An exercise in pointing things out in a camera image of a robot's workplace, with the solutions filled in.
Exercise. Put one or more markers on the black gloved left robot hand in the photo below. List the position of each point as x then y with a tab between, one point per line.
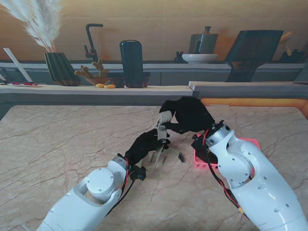
144	146

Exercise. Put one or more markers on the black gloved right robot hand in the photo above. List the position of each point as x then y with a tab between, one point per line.
192	115

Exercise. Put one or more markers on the beige woven belt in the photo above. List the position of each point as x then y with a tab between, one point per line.
164	116

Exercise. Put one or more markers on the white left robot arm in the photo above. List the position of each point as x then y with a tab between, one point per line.
84	199

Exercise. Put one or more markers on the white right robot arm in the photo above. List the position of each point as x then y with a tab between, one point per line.
255	183

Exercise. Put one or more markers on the pink plastic mesh basket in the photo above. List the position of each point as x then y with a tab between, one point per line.
202	164

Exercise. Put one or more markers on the grey stone counter top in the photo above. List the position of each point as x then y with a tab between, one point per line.
240	86

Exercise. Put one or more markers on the white ceramic bowl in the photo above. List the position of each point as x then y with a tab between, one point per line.
199	58

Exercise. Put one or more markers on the small black stand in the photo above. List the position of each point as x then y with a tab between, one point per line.
179	57

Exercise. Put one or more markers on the orange fruits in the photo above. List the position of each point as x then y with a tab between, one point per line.
108	86

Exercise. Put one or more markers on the grey pot with lid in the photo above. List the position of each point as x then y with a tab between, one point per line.
203	42

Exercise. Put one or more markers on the tall dark cylindrical canister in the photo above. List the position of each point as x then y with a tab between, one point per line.
132	62

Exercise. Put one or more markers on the dark range hood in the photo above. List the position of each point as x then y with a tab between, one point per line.
252	50

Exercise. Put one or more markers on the light wood counter top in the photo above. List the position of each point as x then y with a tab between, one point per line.
72	90

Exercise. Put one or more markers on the dark ribbed vase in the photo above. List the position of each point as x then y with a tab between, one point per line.
61	69

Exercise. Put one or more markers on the dark utensil holder with spoons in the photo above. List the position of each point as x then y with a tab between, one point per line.
292	56

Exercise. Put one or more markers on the black kitchen faucet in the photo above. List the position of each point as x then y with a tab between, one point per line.
91	43

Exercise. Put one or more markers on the plate with red food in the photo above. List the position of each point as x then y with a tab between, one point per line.
26	84

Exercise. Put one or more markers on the white leaning board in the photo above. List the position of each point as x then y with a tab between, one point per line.
16	63

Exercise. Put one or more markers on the white pampas grass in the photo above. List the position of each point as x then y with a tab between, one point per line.
41	24

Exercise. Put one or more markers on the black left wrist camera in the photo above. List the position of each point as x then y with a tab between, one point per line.
138	173

